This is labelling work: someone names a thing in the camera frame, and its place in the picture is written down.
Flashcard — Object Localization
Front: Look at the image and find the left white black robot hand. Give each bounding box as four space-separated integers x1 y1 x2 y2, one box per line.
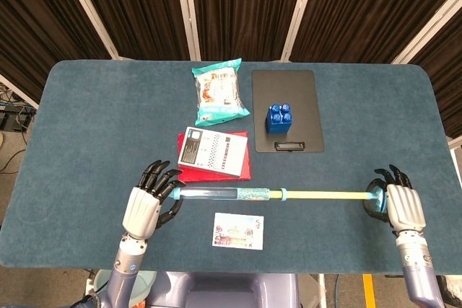
121 159 184 241

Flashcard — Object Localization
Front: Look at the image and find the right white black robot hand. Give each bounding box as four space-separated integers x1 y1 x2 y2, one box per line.
362 164 427 239

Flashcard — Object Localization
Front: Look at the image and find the yellow and blue toy water pump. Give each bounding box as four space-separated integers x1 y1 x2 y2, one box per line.
169 185 389 214

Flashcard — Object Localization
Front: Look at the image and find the pale green bucket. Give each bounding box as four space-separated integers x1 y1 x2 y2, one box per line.
92 270 156 305

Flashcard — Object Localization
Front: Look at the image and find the grey printed product box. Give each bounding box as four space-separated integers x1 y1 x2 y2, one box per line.
177 126 249 179

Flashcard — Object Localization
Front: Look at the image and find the colourful photo postcard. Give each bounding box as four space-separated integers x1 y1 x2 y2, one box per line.
212 213 264 251

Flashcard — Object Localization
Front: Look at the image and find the flat red box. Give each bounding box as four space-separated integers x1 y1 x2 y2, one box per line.
177 131 253 183

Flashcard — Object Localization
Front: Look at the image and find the purple robot torso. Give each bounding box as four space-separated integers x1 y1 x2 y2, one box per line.
144 271 300 308

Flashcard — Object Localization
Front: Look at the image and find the brown pleated divider panel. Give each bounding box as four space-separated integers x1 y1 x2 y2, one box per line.
393 0 462 150
173 0 318 63
0 0 122 109
281 0 462 66
57 0 201 61

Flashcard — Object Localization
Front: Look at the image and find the teal snack bag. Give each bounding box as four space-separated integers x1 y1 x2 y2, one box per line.
191 57 252 128

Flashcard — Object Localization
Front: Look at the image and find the black clipboard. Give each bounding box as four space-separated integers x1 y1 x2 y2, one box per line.
250 69 325 154

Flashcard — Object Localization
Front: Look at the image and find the blue building block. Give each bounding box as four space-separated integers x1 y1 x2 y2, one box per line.
266 102 293 135

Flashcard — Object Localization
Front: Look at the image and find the black floor cable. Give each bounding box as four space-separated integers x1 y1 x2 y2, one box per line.
0 149 26 174

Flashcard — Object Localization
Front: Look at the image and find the black equipment with cables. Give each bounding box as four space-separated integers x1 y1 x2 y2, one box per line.
0 102 37 132

